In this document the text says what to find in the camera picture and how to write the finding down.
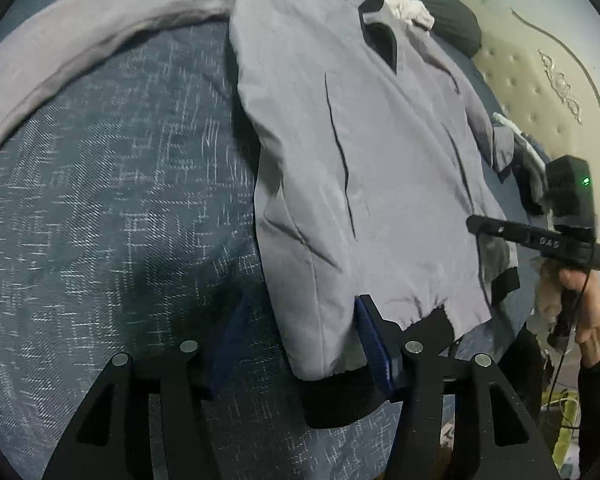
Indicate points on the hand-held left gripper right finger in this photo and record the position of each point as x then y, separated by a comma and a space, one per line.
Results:
375, 345

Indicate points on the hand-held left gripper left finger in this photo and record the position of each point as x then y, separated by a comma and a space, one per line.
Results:
225, 355

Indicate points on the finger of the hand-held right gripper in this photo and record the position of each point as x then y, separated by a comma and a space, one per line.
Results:
485, 226

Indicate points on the person's right hand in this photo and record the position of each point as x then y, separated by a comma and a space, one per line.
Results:
595, 315

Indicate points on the black striped garment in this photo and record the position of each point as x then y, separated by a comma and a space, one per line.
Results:
535, 185

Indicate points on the beige cloth piece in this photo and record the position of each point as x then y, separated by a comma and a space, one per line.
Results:
550, 290

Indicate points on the white socks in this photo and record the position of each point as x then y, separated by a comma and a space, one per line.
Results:
505, 121

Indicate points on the cream tufted headboard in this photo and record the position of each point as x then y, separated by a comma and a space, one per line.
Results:
530, 85

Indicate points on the blue patterned bed blanket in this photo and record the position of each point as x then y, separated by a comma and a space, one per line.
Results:
105, 210

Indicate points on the yellow plastic item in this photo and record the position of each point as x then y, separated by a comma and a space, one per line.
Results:
562, 410

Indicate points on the white crumpled garment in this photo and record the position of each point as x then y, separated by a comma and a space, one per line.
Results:
405, 7

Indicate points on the light grey bedsheet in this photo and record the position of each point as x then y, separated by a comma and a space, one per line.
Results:
80, 25

